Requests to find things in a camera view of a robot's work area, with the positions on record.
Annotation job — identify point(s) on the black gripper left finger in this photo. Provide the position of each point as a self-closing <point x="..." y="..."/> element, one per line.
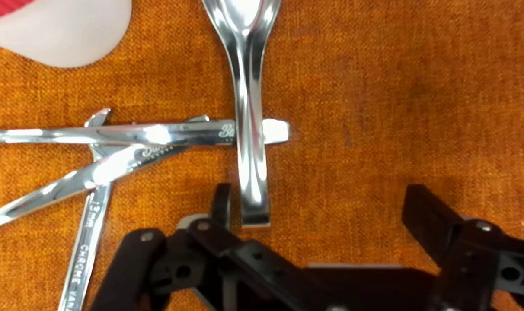
<point x="175" y="265"/>

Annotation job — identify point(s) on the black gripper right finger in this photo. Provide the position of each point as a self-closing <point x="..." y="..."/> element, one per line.
<point x="462" y="247"/>

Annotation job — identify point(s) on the silver metal spoon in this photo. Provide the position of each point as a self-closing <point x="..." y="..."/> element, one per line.
<point x="247" y="114"/>
<point x="133" y="135"/>
<point x="71" y="185"/>
<point x="88" y="247"/>

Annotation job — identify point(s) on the orange fabric sofa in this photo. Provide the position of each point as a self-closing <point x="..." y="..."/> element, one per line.
<point x="387" y="114"/>

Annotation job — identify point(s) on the white cup with red lid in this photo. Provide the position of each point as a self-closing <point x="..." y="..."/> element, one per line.
<point x="54" y="35"/>

